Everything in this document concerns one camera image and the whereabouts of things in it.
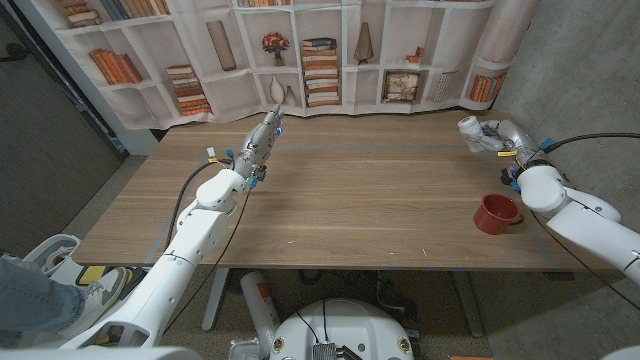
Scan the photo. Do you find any person's leg in jeans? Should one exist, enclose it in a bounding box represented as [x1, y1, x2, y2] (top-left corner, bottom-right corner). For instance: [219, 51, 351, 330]
[0, 257, 86, 349]

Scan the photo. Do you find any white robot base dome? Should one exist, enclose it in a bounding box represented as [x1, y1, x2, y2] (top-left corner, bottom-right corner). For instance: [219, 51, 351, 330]
[269, 298, 415, 360]

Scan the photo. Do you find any white grey sneaker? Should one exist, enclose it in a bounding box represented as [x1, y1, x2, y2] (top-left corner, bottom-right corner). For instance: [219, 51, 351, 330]
[57, 267, 130, 340]

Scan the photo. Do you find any white round stand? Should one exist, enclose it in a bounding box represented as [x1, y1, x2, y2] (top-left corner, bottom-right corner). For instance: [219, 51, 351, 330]
[22, 233, 81, 279]

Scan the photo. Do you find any printed bookshelf backdrop cloth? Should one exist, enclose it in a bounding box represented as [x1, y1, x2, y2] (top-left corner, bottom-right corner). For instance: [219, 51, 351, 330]
[14, 0, 541, 131]

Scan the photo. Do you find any thin black right arm wire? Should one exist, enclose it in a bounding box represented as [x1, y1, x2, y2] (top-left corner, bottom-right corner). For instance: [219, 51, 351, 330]
[529, 209, 640, 311]

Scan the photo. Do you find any thin black arm wire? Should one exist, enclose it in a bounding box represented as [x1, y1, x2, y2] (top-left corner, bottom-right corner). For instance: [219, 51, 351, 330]
[162, 187, 254, 334]
[529, 209, 640, 311]

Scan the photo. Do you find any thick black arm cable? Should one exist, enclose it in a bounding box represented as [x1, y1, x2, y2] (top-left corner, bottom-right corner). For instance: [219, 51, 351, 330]
[164, 158, 234, 251]
[542, 131, 640, 154]

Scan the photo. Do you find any white cylinder with orange label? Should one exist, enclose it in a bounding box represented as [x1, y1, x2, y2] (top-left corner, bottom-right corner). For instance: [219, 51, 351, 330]
[239, 270, 281, 359]

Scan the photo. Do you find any grey finned box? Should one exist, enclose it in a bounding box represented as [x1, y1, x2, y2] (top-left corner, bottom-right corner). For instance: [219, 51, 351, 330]
[312, 342, 339, 360]

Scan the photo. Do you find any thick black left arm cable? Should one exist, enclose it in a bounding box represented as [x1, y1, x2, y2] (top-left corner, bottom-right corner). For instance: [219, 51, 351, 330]
[164, 158, 234, 251]

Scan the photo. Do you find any grey table leg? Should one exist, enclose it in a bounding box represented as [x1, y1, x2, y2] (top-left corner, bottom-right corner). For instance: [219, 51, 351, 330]
[201, 268, 230, 333]
[452, 269, 485, 339]

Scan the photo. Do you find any thin black left arm wire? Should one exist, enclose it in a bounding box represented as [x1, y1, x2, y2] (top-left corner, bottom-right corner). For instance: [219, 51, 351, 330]
[162, 187, 254, 334]

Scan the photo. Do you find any white string spool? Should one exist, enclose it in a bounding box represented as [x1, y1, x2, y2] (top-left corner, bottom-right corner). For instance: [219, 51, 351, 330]
[457, 115, 486, 153]

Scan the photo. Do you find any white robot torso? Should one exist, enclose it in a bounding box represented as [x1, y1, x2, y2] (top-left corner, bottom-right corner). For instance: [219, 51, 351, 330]
[0, 344, 640, 360]

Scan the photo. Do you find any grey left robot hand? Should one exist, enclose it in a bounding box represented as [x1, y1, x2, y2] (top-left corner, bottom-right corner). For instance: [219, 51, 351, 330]
[232, 104, 285, 184]

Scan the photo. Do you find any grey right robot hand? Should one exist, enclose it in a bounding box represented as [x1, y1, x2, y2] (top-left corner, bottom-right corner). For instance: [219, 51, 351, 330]
[467, 118, 551, 171]

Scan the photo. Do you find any red cup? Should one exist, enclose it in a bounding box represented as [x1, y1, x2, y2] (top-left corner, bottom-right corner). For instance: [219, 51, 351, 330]
[473, 193, 525, 236]

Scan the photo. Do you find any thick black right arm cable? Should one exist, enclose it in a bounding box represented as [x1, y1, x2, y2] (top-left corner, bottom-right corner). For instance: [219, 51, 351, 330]
[542, 131, 640, 154]

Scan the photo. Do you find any yellow pad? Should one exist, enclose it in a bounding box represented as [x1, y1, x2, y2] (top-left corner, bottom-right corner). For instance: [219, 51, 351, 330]
[75, 264, 134, 289]

